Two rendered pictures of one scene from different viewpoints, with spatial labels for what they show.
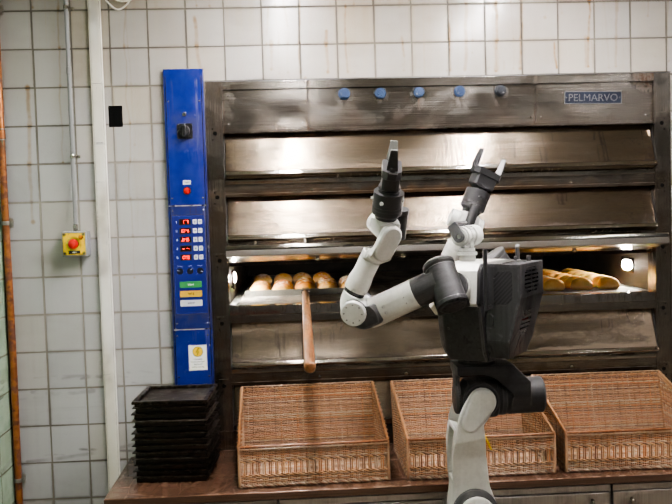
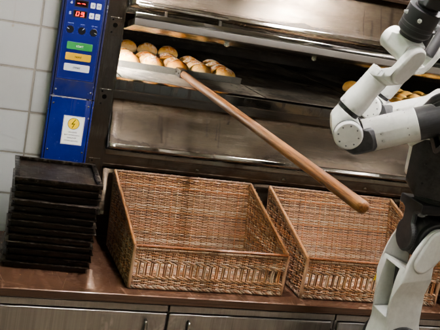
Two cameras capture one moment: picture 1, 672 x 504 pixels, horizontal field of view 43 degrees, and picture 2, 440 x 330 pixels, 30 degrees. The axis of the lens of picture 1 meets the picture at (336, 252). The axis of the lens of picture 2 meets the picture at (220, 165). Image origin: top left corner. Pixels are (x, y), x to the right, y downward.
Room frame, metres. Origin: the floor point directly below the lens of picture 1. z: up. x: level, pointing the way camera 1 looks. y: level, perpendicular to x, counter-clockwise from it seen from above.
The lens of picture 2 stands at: (0.53, 0.83, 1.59)
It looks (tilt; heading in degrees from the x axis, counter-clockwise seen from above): 12 degrees down; 344
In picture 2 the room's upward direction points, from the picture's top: 11 degrees clockwise
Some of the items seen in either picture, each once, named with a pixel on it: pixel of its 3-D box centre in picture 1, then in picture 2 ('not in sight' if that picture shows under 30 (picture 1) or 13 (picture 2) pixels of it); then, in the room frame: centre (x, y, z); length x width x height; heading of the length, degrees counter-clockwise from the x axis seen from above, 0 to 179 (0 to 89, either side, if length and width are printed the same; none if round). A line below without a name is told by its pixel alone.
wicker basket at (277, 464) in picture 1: (310, 430); (195, 230); (3.25, 0.12, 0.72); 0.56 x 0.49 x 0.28; 94
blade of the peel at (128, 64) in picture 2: (305, 287); (169, 65); (4.05, 0.15, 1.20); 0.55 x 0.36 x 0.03; 92
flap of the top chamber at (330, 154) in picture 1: (441, 150); not in sight; (3.55, -0.45, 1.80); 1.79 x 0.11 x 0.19; 93
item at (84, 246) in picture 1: (76, 243); not in sight; (3.42, 1.04, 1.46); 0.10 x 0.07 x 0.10; 93
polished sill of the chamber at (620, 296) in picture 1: (444, 302); (334, 114); (3.57, -0.45, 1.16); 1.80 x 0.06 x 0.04; 93
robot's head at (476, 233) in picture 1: (467, 239); not in sight; (2.68, -0.42, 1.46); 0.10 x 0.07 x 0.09; 147
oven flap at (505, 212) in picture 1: (443, 213); (358, 19); (3.55, -0.45, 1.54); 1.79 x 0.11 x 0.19; 93
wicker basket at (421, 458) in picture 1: (468, 423); (349, 243); (3.28, -0.50, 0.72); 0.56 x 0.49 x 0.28; 93
